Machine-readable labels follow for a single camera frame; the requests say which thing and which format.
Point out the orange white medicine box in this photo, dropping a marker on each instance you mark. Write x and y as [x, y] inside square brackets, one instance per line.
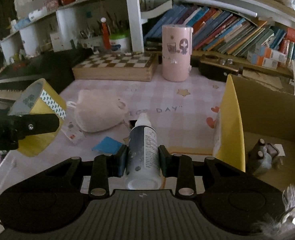
[266, 57]

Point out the yellow tape roll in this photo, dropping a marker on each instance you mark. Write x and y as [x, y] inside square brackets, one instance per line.
[39, 98]

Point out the small white card packet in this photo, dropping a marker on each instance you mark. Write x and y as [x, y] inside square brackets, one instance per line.
[72, 131]

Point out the white black dropper bottle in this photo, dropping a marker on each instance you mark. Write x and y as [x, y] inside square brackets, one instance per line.
[143, 171]

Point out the red orange bottle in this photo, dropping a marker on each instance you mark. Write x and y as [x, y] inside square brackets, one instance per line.
[105, 33]

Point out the white green lidded jar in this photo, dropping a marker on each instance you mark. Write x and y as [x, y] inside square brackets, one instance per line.
[120, 42]

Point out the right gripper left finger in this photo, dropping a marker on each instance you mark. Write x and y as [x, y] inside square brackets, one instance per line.
[105, 167]

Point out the blue sticky note pad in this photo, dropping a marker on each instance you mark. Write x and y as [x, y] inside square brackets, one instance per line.
[107, 146]

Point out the black binder clip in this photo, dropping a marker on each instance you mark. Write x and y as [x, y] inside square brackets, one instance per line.
[132, 123]

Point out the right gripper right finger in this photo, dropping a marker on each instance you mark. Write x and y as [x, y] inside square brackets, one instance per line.
[180, 167]

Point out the wooden chess board box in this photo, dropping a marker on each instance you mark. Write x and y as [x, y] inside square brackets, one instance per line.
[121, 67]

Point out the white bookshelf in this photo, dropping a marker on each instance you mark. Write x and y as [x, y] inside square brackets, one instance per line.
[67, 21]

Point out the gray plush toy in box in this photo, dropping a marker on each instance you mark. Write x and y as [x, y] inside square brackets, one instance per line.
[261, 158]

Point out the pink checkered table mat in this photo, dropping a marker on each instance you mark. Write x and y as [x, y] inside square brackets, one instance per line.
[180, 112]

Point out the pink cylindrical container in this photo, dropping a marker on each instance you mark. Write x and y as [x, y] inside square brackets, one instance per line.
[176, 52]

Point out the yellow cardboard box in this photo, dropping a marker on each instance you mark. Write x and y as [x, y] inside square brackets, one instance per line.
[248, 112]

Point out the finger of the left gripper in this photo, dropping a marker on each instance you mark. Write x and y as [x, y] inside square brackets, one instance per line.
[34, 124]

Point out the black electronic keyboard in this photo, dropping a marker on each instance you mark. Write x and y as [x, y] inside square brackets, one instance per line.
[55, 68]

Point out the white pen holder box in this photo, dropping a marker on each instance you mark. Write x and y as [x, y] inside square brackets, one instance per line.
[93, 42]

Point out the pink plush toy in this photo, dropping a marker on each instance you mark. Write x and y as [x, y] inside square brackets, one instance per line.
[98, 110]

